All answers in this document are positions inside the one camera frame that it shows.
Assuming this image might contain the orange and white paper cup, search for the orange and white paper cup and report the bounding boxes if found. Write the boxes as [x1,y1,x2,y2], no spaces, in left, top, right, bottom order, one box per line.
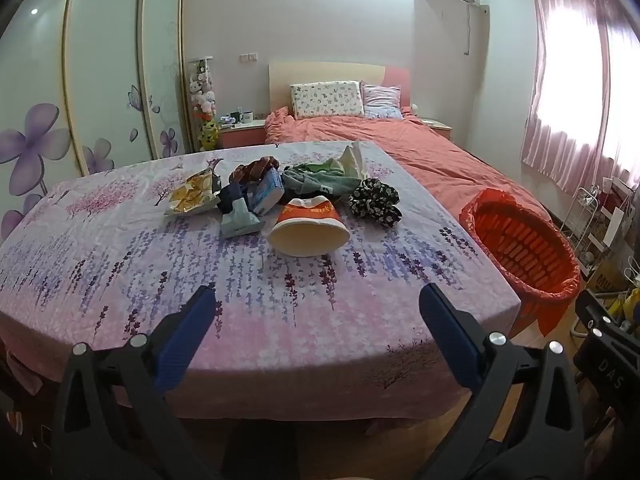
[266,197,351,257]

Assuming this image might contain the blue tissue packet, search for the blue tissue packet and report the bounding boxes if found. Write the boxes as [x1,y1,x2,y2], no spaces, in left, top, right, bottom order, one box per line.
[248,169,285,213]

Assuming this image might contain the clear tube of plush toys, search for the clear tube of plush toys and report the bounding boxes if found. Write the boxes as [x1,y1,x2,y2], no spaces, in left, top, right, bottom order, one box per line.
[190,57,221,152]

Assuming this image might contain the grey green cloth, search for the grey green cloth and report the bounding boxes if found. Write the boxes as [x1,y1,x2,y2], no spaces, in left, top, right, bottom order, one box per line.
[281,169,371,200]

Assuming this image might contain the beige bedside table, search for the beige bedside table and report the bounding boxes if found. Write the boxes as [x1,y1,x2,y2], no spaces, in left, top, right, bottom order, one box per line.
[420,117,453,142]

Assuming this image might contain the brown striped knit scarf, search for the brown striped knit scarf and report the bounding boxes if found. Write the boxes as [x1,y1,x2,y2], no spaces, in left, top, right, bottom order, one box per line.
[229,156,281,184]

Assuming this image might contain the black and white patterned cloth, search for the black and white patterned cloth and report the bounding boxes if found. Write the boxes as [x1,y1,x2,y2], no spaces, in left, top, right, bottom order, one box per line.
[348,178,402,227]

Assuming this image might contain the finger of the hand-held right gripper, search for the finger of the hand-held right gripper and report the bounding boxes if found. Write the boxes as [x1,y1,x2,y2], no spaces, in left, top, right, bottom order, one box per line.
[575,289,640,348]

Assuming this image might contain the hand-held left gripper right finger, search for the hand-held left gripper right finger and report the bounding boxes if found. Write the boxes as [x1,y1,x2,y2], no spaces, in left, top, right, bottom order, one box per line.
[419,284,586,480]

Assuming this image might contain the dark navy cloth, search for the dark navy cloth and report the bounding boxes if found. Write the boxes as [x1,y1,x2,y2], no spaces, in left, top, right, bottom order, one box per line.
[216,182,251,216]

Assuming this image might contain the orange laundry basket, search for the orange laundry basket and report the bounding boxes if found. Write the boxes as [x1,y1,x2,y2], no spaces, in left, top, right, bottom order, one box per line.
[459,187,582,337]

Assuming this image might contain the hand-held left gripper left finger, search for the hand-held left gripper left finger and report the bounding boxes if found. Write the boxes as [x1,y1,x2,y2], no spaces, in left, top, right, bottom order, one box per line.
[50,285,236,480]

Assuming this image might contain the floral sliding door wardrobe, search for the floral sliding door wardrobe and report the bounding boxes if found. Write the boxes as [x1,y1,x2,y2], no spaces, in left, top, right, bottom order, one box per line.
[0,0,193,241]

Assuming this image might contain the pink striped pillow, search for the pink striped pillow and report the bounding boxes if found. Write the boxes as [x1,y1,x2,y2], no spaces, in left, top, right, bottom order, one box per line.
[361,85,404,120]

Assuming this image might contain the white floral pillow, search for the white floral pillow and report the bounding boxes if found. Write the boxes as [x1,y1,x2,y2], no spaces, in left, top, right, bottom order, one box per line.
[291,80,366,121]

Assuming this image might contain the crumpled beige paper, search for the crumpled beige paper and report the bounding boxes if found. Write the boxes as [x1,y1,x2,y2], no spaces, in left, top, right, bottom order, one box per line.
[339,140,372,181]

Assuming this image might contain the yellow snack bag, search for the yellow snack bag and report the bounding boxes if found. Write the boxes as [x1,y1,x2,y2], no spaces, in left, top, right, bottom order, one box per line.
[164,167,223,217]

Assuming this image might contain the brown cardboard box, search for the brown cardboard box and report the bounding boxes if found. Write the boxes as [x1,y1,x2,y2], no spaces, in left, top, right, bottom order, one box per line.
[587,255,632,292]

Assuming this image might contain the beige and pink headboard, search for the beige and pink headboard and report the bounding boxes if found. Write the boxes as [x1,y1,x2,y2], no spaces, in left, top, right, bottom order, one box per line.
[268,61,412,113]

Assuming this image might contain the pink bedside table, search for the pink bedside table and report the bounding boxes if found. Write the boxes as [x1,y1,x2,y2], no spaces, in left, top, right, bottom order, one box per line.
[218,119,266,149]

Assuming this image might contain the pink curtain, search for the pink curtain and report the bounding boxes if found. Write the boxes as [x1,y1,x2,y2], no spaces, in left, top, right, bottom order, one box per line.
[520,0,640,196]

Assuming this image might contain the white wire rack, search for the white wire rack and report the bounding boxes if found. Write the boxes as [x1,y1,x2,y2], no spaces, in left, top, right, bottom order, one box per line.
[560,185,608,261]

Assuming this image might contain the floral printed sheet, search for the floral printed sheet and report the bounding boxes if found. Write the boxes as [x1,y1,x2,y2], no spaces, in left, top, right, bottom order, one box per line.
[0,141,523,421]

